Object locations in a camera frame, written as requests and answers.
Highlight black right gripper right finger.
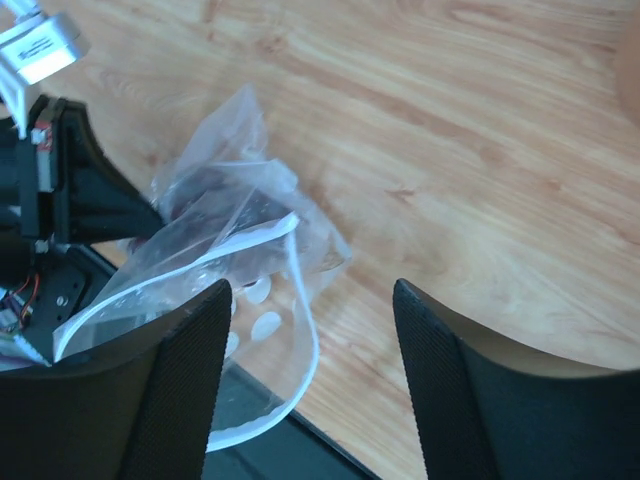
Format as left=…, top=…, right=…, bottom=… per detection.
left=393, top=279, right=639, bottom=479

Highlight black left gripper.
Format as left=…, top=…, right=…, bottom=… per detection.
left=1, top=95, right=164, bottom=244

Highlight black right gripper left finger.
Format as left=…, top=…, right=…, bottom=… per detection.
left=0, top=277, right=234, bottom=480

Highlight dark purple fake grapes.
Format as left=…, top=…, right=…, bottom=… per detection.
left=122, top=162, right=292, bottom=281

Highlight clear polka dot zip bag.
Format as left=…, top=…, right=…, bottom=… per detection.
left=53, top=85, right=352, bottom=451

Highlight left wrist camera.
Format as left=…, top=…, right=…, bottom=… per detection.
left=1, top=1, right=90, bottom=139

